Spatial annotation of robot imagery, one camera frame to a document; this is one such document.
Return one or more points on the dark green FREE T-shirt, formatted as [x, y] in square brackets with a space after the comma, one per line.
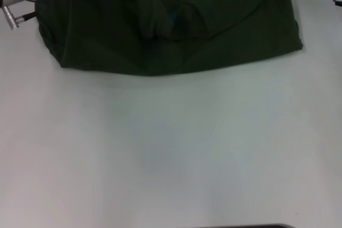
[160, 25]

